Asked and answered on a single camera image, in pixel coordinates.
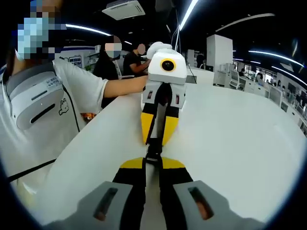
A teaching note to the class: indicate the person's white shirt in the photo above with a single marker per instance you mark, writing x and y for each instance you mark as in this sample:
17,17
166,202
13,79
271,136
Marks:
76,95

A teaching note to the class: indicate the ceiling air conditioner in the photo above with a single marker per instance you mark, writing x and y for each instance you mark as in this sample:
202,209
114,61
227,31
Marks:
124,9

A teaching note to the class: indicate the white office chair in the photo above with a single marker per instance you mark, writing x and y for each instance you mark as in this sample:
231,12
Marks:
234,80

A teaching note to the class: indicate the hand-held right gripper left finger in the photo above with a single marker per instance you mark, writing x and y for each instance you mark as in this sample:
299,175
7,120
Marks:
129,191

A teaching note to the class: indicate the blue wall sign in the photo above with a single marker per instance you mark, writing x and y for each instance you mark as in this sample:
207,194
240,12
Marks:
75,61

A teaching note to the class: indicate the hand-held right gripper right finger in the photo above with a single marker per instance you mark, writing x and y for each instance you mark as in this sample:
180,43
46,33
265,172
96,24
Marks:
175,191

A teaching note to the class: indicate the orange patterned cloth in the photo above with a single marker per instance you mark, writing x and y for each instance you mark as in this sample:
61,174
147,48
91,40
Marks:
87,117

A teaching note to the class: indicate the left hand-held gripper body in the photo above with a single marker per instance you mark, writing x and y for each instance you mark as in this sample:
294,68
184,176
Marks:
158,72

